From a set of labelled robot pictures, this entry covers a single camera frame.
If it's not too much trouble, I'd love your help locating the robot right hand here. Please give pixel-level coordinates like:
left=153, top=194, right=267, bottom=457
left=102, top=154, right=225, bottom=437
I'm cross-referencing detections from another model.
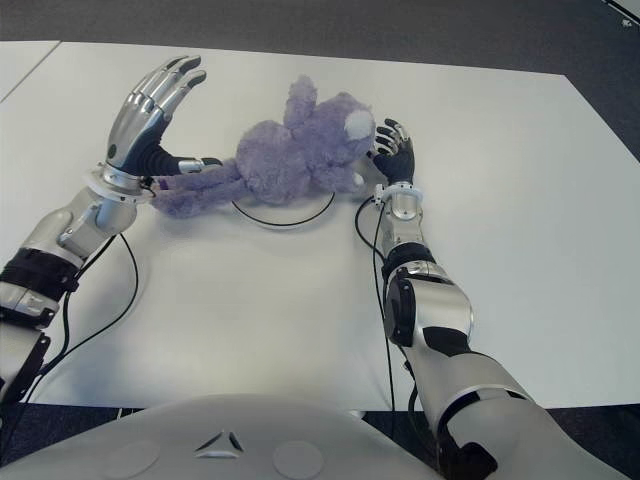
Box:
left=367, top=118, right=417, bottom=190

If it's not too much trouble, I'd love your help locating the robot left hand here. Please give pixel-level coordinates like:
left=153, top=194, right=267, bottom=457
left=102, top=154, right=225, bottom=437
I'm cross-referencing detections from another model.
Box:
left=105, top=55, right=224, bottom=179

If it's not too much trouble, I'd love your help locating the purple plush doll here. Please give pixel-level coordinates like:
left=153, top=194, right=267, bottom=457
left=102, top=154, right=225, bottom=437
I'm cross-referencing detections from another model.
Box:
left=149, top=74, right=379, bottom=220

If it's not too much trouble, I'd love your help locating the white plate black rim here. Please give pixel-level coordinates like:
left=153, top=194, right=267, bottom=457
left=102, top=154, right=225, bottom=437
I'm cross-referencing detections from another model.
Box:
left=232, top=192, right=337, bottom=232

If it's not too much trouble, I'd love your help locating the grey robot torso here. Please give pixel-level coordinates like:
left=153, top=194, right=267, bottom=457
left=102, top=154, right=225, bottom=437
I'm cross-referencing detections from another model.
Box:
left=0, top=394, right=451, bottom=480

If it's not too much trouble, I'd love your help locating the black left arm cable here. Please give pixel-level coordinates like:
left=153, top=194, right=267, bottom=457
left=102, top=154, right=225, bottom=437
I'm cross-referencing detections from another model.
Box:
left=0, top=232, right=139, bottom=401

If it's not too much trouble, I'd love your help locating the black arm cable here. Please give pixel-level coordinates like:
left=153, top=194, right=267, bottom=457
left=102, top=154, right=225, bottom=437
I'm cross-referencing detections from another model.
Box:
left=354, top=197, right=446, bottom=471
left=0, top=232, right=139, bottom=401

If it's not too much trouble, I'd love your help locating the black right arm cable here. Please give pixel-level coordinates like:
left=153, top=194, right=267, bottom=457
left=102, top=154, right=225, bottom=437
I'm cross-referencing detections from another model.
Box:
left=354, top=197, right=446, bottom=471

